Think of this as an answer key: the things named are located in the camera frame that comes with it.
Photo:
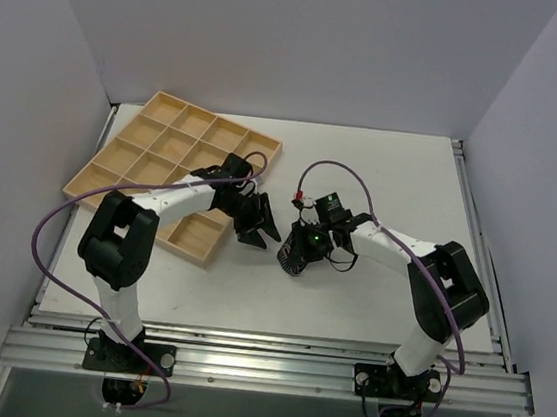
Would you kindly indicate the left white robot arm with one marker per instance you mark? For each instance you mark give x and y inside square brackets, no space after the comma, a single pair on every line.
[118,243]

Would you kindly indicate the wooden compartment tray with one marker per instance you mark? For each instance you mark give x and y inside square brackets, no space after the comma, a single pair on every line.
[167,139]

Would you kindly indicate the navy striped underwear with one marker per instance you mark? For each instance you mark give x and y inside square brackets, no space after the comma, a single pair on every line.
[296,253]

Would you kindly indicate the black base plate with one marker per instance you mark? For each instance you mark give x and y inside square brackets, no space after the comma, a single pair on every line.
[105,355]
[390,382]

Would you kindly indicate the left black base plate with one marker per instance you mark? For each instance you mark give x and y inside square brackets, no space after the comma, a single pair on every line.
[105,355]

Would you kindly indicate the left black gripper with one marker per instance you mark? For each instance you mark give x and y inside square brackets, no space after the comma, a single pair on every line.
[250,212]

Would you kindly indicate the aluminium frame rail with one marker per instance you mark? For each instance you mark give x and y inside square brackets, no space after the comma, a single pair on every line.
[283,368]

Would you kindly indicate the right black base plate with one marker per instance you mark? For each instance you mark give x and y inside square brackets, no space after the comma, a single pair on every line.
[390,382]

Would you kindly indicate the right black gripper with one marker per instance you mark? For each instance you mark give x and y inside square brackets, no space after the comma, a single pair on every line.
[304,247]

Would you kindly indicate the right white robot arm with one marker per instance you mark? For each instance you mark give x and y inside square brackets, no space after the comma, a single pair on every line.
[445,290]

